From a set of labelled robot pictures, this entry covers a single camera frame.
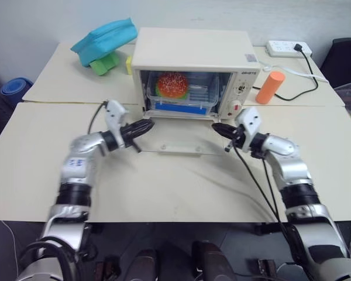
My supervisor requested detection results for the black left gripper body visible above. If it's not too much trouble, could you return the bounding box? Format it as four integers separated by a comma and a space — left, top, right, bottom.
118, 124, 143, 154

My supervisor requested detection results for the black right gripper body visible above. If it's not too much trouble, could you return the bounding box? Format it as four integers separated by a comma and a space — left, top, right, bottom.
224, 125, 246, 153

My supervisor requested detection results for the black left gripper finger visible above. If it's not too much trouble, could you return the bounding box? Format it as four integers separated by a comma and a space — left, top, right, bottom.
131, 118, 156, 131
134, 125, 155, 139

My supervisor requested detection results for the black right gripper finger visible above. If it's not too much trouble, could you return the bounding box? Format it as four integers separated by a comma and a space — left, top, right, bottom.
214, 128, 237, 139
211, 122, 238, 132

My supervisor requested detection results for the glass oven door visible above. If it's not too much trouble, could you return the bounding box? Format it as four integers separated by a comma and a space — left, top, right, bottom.
139, 115, 232, 158

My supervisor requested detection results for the clear plastic food container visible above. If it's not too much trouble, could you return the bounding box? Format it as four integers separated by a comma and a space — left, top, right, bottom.
146, 71, 221, 116

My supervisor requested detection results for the cream toaster oven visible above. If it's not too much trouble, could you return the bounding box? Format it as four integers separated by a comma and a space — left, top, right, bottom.
130, 27, 263, 121

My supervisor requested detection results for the toy hamburger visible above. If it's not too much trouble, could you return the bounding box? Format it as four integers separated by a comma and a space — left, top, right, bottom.
155, 73, 191, 101

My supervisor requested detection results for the orange foam cylinder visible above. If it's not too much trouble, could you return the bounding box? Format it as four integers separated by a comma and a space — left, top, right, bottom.
255, 71, 287, 105

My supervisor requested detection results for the green foam block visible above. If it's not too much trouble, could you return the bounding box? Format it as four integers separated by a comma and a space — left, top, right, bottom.
89, 52, 121, 78

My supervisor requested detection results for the teal fabric pouch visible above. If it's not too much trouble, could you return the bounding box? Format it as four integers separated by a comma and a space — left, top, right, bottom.
70, 19, 139, 69

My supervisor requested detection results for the white power strip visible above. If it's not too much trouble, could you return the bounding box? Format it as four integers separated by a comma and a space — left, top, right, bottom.
265, 40, 314, 58

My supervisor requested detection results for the blue rolled mat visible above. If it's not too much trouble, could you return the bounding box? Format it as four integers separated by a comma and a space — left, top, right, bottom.
0, 77, 35, 104

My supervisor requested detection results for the black chair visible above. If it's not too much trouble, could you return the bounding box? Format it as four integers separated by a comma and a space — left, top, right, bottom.
327, 37, 351, 89

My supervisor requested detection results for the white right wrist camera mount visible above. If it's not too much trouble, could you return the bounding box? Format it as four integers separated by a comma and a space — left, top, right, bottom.
234, 106, 263, 153

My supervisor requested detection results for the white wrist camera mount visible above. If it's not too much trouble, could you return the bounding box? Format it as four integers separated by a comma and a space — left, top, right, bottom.
234, 106, 263, 153
103, 100, 130, 149

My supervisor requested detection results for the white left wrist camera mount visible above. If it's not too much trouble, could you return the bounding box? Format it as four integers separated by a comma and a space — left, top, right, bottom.
103, 100, 130, 149

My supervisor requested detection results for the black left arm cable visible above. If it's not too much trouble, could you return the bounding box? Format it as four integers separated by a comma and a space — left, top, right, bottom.
87, 100, 109, 135

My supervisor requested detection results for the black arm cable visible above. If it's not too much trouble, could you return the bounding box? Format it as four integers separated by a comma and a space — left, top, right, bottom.
229, 142, 314, 281
87, 100, 109, 135

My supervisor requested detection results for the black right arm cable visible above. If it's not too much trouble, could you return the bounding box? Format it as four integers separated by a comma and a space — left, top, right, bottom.
229, 142, 314, 281

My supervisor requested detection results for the white power cable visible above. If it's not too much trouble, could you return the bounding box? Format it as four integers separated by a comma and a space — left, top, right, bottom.
253, 57, 330, 90

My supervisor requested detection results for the black power plug cable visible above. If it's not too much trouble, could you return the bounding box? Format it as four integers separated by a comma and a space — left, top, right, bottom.
274, 43, 320, 102

